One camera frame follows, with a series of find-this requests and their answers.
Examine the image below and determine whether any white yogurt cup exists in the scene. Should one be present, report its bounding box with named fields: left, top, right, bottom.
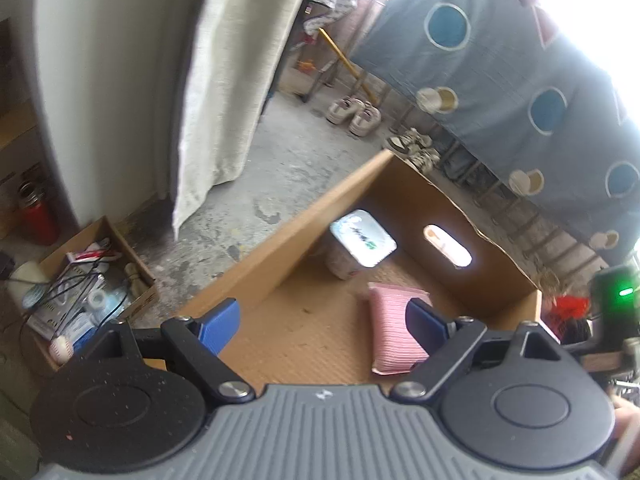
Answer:
left=326, top=209, right=397, bottom=280

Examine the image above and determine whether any white sneakers pair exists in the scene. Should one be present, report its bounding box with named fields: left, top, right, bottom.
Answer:
left=326, top=96, right=382, bottom=138

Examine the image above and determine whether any red plastic bag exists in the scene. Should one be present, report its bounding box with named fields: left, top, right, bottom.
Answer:
left=542, top=295, right=590, bottom=336

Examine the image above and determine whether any small cardboard clutter box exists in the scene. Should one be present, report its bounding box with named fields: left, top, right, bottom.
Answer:
left=9, top=217, right=158, bottom=378

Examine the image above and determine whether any person's right hand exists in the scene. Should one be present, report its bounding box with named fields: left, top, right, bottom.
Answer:
left=612, top=396, right=639, bottom=439

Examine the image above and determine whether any red thermos bottle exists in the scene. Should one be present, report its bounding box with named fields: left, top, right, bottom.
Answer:
left=17, top=181, right=60, bottom=246

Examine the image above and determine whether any brown cardboard box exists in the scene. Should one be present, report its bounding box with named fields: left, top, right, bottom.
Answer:
left=186, top=155, right=541, bottom=405

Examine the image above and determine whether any pink knitted sponge pad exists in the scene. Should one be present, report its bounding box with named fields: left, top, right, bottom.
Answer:
left=367, top=282, right=431, bottom=376

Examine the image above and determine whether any yellow broom handle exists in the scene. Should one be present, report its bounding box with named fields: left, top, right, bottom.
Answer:
left=318, top=27, right=380, bottom=106

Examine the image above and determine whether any blue quilt with circles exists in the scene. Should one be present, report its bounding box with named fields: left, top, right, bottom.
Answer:
left=352, top=0, right=639, bottom=266

